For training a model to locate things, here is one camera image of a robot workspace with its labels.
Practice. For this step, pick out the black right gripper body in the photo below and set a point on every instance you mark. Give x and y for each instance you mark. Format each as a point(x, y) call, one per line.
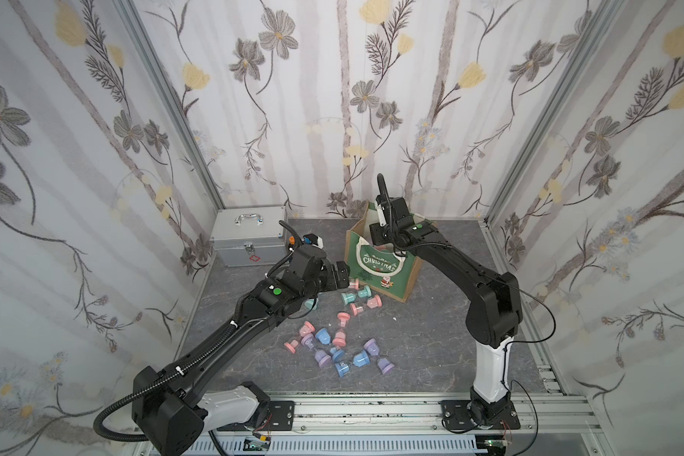
point(389, 229)

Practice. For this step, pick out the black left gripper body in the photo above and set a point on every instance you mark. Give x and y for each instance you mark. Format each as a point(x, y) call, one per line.
point(331, 275)

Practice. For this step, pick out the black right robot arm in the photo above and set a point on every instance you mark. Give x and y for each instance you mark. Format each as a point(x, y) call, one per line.
point(493, 319)

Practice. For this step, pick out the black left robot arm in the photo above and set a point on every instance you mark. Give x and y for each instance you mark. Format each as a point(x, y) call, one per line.
point(165, 406)

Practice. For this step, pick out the teal hourglass near bag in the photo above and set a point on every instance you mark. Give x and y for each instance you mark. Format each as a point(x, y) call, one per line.
point(350, 297)

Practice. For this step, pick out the green burlap canvas bag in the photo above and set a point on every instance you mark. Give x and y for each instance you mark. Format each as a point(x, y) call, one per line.
point(393, 275)

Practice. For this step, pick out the pink hourglass right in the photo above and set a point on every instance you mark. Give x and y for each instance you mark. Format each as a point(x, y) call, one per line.
point(370, 304)

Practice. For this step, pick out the pink hourglass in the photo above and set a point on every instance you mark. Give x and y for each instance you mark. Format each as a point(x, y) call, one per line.
point(370, 304)
point(340, 336)

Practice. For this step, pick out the purple hourglass front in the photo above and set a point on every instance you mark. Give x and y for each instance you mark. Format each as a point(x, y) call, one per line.
point(383, 363)

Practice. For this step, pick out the blue hourglass front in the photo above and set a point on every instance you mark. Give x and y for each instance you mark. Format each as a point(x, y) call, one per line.
point(360, 360)

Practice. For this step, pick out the silver metal case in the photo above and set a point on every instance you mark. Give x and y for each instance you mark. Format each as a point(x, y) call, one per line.
point(250, 236)

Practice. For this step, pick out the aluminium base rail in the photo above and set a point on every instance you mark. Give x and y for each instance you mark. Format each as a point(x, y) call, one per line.
point(414, 424)

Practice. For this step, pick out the aluminium corner frame post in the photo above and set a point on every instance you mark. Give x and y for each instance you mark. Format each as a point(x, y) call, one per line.
point(171, 101)

